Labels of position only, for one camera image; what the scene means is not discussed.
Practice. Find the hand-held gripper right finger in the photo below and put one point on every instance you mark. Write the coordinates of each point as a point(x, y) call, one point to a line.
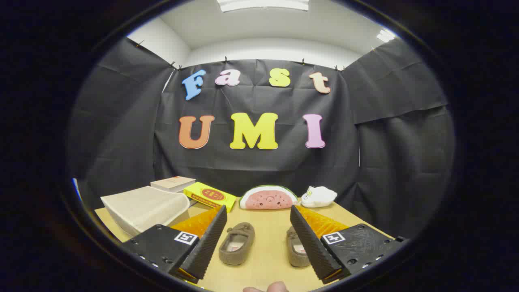
point(312, 243)

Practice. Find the black backdrop cloth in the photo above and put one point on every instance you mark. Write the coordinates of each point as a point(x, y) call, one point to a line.
point(263, 170)

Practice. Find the beige book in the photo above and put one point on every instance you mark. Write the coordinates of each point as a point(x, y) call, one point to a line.
point(172, 183)

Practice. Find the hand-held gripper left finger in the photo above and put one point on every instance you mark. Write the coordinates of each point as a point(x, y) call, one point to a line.
point(209, 243)

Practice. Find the white plush toy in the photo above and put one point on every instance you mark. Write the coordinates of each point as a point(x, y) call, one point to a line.
point(320, 196)

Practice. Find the brown fuzzy slipper shoe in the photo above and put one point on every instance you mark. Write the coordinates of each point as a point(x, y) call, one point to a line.
point(296, 256)
point(243, 231)

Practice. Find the beige fabric storage box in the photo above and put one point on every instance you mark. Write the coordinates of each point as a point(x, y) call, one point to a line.
point(146, 207)

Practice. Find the watermelon slice plush toy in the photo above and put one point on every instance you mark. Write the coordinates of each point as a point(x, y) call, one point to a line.
point(267, 198)

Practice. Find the ceiling light panel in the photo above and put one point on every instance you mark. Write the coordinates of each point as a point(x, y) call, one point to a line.
point(263, 4)
point(385, 35)

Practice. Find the yellow book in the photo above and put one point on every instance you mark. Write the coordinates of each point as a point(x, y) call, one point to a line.
point(211, 195)

